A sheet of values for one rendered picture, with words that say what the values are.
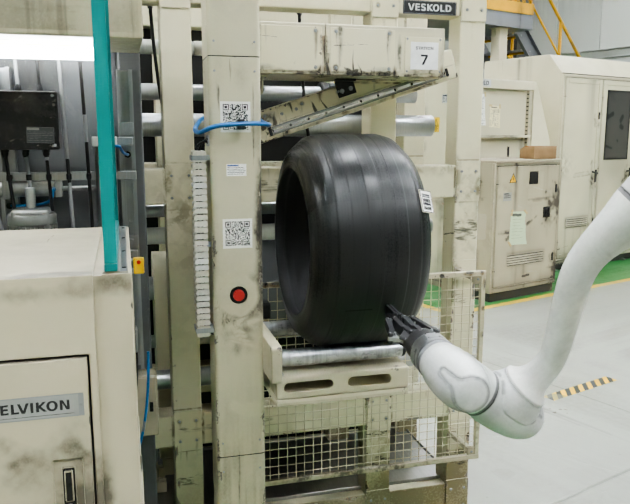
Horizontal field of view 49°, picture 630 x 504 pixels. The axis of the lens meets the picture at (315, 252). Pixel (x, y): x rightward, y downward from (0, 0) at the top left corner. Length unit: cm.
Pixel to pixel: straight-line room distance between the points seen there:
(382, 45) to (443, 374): 111
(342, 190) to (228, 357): 53
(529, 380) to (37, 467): 91
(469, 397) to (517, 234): 519
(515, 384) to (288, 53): 113
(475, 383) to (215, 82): 94
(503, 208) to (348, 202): 473
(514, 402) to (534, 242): 528
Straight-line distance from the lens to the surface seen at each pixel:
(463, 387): 136
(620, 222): 131
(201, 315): 182
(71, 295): 107
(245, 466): 197
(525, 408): 148
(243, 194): 177
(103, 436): 114
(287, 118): 220
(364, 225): 166
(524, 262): 663
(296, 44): 208
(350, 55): 212
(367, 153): 177
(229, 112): 176
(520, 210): 651
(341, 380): 184
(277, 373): 177
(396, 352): 189
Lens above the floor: 147
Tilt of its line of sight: 10 degrees down
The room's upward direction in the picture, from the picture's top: straight up
